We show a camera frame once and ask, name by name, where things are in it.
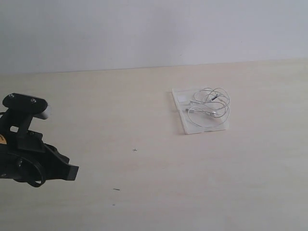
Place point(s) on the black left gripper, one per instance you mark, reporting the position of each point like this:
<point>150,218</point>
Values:
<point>18,149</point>

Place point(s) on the clear plastic open case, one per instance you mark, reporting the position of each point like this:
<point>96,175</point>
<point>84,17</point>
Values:
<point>203,110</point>

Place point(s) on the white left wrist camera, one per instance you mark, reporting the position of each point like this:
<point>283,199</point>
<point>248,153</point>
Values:
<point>35,106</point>

